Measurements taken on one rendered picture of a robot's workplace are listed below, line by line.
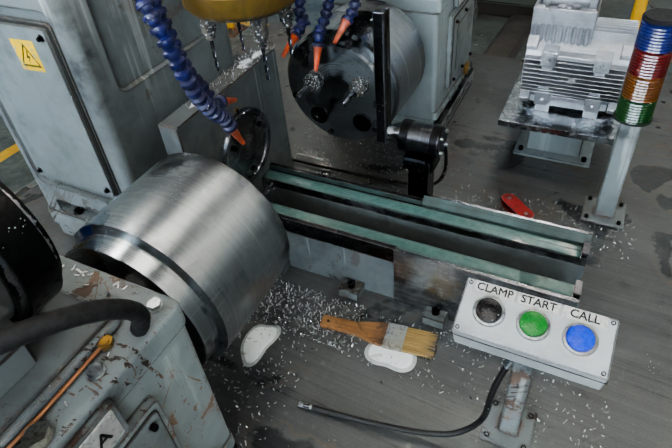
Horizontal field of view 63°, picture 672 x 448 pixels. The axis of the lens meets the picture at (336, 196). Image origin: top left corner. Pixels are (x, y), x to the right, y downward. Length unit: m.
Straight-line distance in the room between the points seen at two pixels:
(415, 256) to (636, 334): 0.39
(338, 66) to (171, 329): 0.68
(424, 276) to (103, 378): 0.55
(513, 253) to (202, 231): 0.54
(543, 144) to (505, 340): 0.78
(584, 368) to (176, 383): 0.44
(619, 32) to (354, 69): 0.53
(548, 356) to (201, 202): 0.45
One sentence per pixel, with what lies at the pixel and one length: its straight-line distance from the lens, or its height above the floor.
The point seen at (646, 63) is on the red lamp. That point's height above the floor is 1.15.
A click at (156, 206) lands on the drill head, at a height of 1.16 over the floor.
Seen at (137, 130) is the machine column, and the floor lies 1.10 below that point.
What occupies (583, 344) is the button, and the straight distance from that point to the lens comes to 0.67.
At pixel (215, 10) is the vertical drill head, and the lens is 0.82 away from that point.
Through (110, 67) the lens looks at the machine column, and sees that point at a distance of 0.96.
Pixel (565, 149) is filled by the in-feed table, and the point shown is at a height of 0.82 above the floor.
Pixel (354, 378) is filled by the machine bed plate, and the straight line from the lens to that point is 0.94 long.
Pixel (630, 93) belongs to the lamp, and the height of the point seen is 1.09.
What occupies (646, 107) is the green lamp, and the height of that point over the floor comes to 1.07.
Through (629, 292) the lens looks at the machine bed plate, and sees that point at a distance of 1.12.
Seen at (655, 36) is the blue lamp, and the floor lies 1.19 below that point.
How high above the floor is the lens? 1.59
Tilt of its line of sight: 40 degrees down
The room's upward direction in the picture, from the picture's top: 6 degrees counter-clockwise
